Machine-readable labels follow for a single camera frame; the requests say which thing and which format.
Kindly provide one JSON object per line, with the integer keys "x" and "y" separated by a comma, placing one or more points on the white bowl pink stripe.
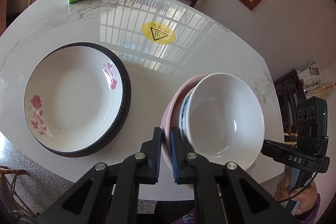
{"x": 182, "y": 116}

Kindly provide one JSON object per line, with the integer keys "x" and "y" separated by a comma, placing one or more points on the large pink bowl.
{"x": 176, "y": 111}

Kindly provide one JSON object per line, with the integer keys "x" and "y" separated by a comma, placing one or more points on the snack bags on cabinet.
{"x": 311, "y": 79}

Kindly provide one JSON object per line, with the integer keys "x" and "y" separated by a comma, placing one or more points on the yellow warning sticker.
{"x": 158, "y": 33}

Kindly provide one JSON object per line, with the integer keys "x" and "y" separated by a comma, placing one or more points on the large blue patterned plate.
{"x": 126, "y": 98}

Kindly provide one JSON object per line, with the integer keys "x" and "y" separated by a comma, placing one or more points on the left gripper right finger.
{"x": 210, "y": 180}

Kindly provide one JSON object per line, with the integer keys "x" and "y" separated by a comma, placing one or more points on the dark wooden side cabinet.
{"x": 289, "y": 91}

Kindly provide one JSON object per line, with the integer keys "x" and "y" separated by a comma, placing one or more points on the person's right hand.
{"x": 307, "y": 198}

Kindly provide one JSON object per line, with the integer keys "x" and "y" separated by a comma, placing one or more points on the wooden chair lower left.
{"x": 12, "y": 202}

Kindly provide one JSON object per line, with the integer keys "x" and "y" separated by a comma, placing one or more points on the white bowl blue print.
{"x": 223, "y": 118}

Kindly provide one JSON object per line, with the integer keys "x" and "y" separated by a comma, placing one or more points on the white floral shallow plate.
{"x": 72, "y": 99}

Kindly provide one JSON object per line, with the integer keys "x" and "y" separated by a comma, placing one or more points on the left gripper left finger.
{"x": 109, "y": 193}

